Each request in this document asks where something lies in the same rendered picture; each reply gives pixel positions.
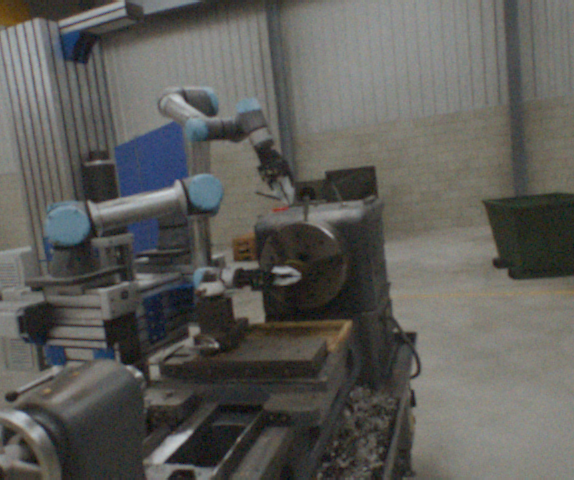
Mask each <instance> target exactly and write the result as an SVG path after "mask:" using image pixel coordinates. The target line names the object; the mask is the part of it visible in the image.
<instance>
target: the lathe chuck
mask: <svg viewBox="0 0 574 480"><path fill-rule="evenodd" d="M302 221H304V220H301V221H296V222H293V223H290V224H287V225H284V226H282V227H280V228H278V229H277V230H276V232H278V233H279V234H280V235H281V236H282V237H283V239H284V240H285V241H286V242H287V243H289V245H290V246H291V247H292V249H293V250H294V251H295V252H296V253H297V254H305V255H307V256H309V257H310V258H311V259H313V258H319V257H324V256H329V255H334V254H339V253H342V254H343V258H344V263H343V264H339V265H338V266H336V267H331V268H326V269H324V270H320V271H314V272H313V274H308V276H307V278H306V280H305V281H304V282H303V283H302V285H301V289H300V292H299V295H298V299H297V303H296V307H295V308H296V309H303V310H307V309H314V308H318V307H321V306H323V305H325V304H327V303H328V302H330V301H331V299H332V298H333V297H334V296H335V295H336V294H337V293H338V291H339V290H340V289H341V288H342V287H343V285H345V283H346V281H347V279H348V276H349V271H350V256H349V252H348V249H347V246H346V243H344V241H343V240H342V238H341V237H340V235H339V234H338V233H337V232H336V231H335V230H334V229H332V228H331V227H329V226H328V225H326V224H324V223H321V222H318V221H313V220H308V221H309V222H302ZM276 232H275V233H276ZM275 233H274V234H275ZM274 234H273V235H274ZM273 235H272V236H273ZM272 236H271V237H272ZM271 237H269V238H268V239H267V241H266V242H265V245H264V248H263V251H262V254H261V265H265V264H266V263H272V262H277V263H280V261H279V260H280V258H279V257H278V256H277V255H276V254H275V253H276V251H275V250H274V249H273V248H272V246H271V245H270V243H269V242H270V241H271ZM280 264H281V263H280ZM285 287H286V286H285ZM285 287H283V288H281V289H278V290H271V289H269V291H270V292H271V293H272V294H273V295H274V296H275V297H276V298H277V299H278V301H279V302H281V303H282V304H284V303H283V299H284V295H285V292H284V291H285ZM284 305H285V304H284Z"/></svg>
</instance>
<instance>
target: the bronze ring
mask: <svg viewBox="0 0 574 480"><path fill-rule="evenodd" d="M283 265H285V266H287V267H291V268H293V269H295V270H296V271H298V272H299V274H301V278H300V279H299V280H298V281H296V282H295V283H293V284H290V285H287V286H286V287H295V286H298V285H300V284H302V283H303V282H304V281H305V280H306V278H307V276H308V269H307V266H306V264H305V263H304V262H303V261H302V260H300V259H297V258H291V259H287V260H286V261H285V262H284V263H283Z"/></svg>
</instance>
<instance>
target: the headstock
mask: <svg viewBox="0 0 574 480"><path fill-rule="evenodd" d="M362 201H363V200H360V201H350V202H343V203H345V204H346V205H348V206H340V205H341V204H340V202H338V203H328V204H321V205H319V206H318V207H313V206H312V205H309V214H308V219H314V220H320V221H323V222H326V223H328V224H330V225H331V226H333V227H334V228H335V229H337V230H338V231H339V232H340V233H341V235H342V236H343V237H344V239H346V241H347V242H348V246H349V248H350V252H351V257H352V267H351V273H350V276H349V279H348V281H347V283H346V284H345V286H343V287H342V288H341V289H340V290H339V291H338V293H337V294H336V295H335V296H334V297H333V298H332V299H331V301H330V302H328V303H327V304H325V305H323V306H322V307H318V308H314V309H307V310H303V309H296V308H295V307H294V306H291V305H287V304H285V305H284V304H282V303H281V302H279V301H278V299H277V298H276V297H275V296H274V295H273V294H272V293H271V292H270V291H269V290H267V291H262V298H263V308H264V313H265V314H294V313H328V312H362V311H372V310H375V309H376V308H377V306H378V295H379V293H380V291H381V290H382V288H383V286H384V284H385V283H386V281H387V279H388V277H387V267H386V262H387V259H386V258H385V249H384V243H385V239H384V237H383V227H382V225H383V221H382V215H381V212H382V210H383V209H384V203H383V201H382V200H381V199H376V200H374V201H373V202H371V203H368V204H366V205H363V204H362ZM352 206H355V207H352ZM345 207H346V208H345ZM339 208H345V209H339ZM289 209H290V210H285V211H281V212H277V213H275V212H272V214H268V215H264V217H261V218H260V219H258V220H257V221H256V223H255V226H254V235H255V245H256V247H255V255H256V258H257V262H258V266H260V265H261V254H262V251H263V248H264V245H265V242H266V241H267V239H268V238H269V237H271V236H272V235H273V234H274V233H275V232H276V230H277V229H278V228H280V227H282V226H284V225H287V224H290V223H293V222H296V221H299V220H304V215H303V206H300V207H291V208H289ZM332 209H335V210H332ZM349 241H350V242H351V243H350V242H349ZM357 246H358V247H357ZM352 250H353V251H352ZM355 263H356V264H355ZM356 265H357V266H356ZM367 299H368V300H367ZM361 302H362V303H361ZM277 309H278V310H277ZM285 309H286V310H285Z"/></svg>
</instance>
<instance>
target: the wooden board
mask: <svg viewBox="0 0 574 480"><path fill-rule="evenodd" d="M312 327H313V328H314V330H313V328H312ZM325 327H326V328H325ZM339 327H344V328H339ZM249 328H250V330H249V331H247V332H246V333H245V334H244V335H245V338H247V337H248V336H250V337H248V339H259V338H260V337H262V336H264V335H265V336H264V337H262V338H260V339H263V338H264V339H269V338H286V337H287V338H292V337H295V338H297V337H298V338H327V342H328V345H329V344H330V343H331V345H329V346H328V345H327V346H328V347H329V348H328V353H339V352H340V351H342V350H343V347H344V345H345V344H346V342H347V340H348V338H349V337H350V335H351V333H352V320H348V321H347V320H325V321H298V322H297V321H277V322H268V323H267V322H256V323H255V322H252V324H249ZM274 328H275V329H276V330H275V329H274ZM282 328H283V329H282ZM285 328H286V329H287V330H286V329H285ZM291 328H294V329H292V330H291ZM301 328H302V329H303V328H305V329H306V331H304V330H305V329H303V330H302V329H301ZM309 328H312V329H309ZM316 328H319V329H318V330H317V329H316ZM327 328H330V329H327ZM332 328H334V329H335V328H336V329H337V328H338V329H341V330H339V331H340V332H338V331H336V329H335V330H334V329H333V330H334V331H332V330H331V329H332ZM255 329H256V330H257V329H258V331H259V332H257V331H256V334H253V335H248V334H250V333H251V332H252V333H253V332H254V331H255ZM263 329H264V331H266V333H265V332H264V331H263ZM265 329H268V330H269V329H270V330H272V329H273V330H272V331H270V330H269V331H268V330H265ZM277 329H278V330H277ZM280 329H281V330H280ZM284 329H285V330H284ZM296 329H298V330H296ZM300 329H301V330H302V331H304V332H306V333H304V332H302V331H301V330H300ZM322 329H323V330H322ZM325 329H326V330H325ZM279 330H280V331H279ZM283 330H284V332H283ZM311 330H312V331H311ZM324 330H325V332H324ZM329 330H330V331H329ZM260 331H262V333H260ZM274 331H275V332H276V334H275V336H274V337H273V336H272V334H271V332H272V333H275V332H274ZM286 331H287V332H286ZM289 331H290V333H292V334H290V333H289ZM292 331H294V335H293V332H292ZM298 331H300V332H298ZM308 331H309V332H308ZM316 331H317V334H316ZM319 331H321V332H319ZM326 331H327V332H326ZM268 332H269V333H268ZM279 332H280V333H279ZM310 332H311V333H310ZM312 332H313V333H312ZM318 332H319V333H318ZM322 332H323V333H322ZM252 333H251V334H252ZM264 333H265V334H264ZM284 333H285V334H286V335H282V334H284ZM298 333H300V335H299V334H298ZM302 333H304V334H302ZM309 333H310V334H313V335H314V336H313V335H310V334H309ZM324 333H325V334H324ZM336 333H340V334H338V336H337V334H336ZM260 334H262V335H260ZM267 334H268V335H270V336H267ZM318 334H320V335H318ZM331 334H336V336H334V335H332V336H331ZM323 335H324V336H323ZM325 335H326V336H325ZM327 335H330V336H327ZM246 336H247V337H246ZM254 336H255V337H254ZM256 337H257V338H256ZM265 337H266V338H265ZM332 337H334V338H335V339H334V338H332ZM330 338H331V339H330ZM334 340H335V341H334ZM331 341H332V342H331ZM333 342H336V343H333ZM331 348H332V350H331ZM329 350H331V351H329Z"/></svg>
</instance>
